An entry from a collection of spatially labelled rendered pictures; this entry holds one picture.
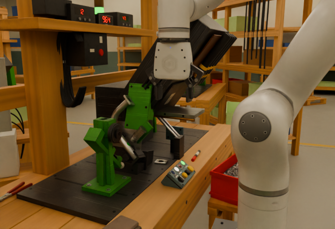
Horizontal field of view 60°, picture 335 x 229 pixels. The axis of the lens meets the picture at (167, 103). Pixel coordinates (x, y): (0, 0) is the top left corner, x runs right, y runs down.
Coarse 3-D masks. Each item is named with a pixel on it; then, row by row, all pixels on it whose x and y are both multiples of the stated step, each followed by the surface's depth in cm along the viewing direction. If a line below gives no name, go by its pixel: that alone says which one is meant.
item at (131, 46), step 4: (124, 40) 1081; (124, 44) 1083; (128, 44) 1040; (132, 44) 1034; (136, 44) 1029; (140, 44) 1023; (120, 48) 1039; (124, 48) 1035; (128, 48) 1030; (132, 48) 1025; (136, 48) 1021; (140, 48) 1016; (124, 52) 1089; (124, 56) 1092; (120, 60) 1060; (124, 60) 1095; (120, 64) 1051; (124, 64) 1046; (128, 64) 1041; (132, 64) 1036; (136, 64) 1032; (120, 68) 1063; (124, 68) 1101
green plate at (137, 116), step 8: (136, 88) 132; (136, 96) 132; (144, 96) 130; (136, 104) 131; (144, 104) 130; (128, 112) 133; (136, 112) 131; (144, 112) 129; (152, 112) 135; (128, 120) 132; (136, 120) 131; (144, 120) 129; (128, 128) 132; (136, 128) 130
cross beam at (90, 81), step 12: (120, 72) 189; (132, 72) 202; (72, 84) 149; (84, 84) 158; (96, 84) 167; (0, 96) 114; (12, 96) 119; (24, 96) 124; (0, 108) 114; (12, 108) 119
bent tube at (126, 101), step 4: (124, 96) 130; (128, 96) 132; (124, 100) 131; (128, 100) 129; (120, 104) 131; (124, 104) 130; (128, 104) 130; (132, 104) 129; (116, 108) 132; (120, 108) 131; (124, 108) 131; (116, 112) 131; (120, 112) 132; (112, 116) 132; (116, 116) 132; (116, 120) 132; (120, 140) 129; (124, 140) 129; (124, 144) 128; (124, 148) 129; (128, 148) 127; (132, 148) 128; (128, 152) 127; (132, 152) 126; (132, 156) 126; (136, 156) 126
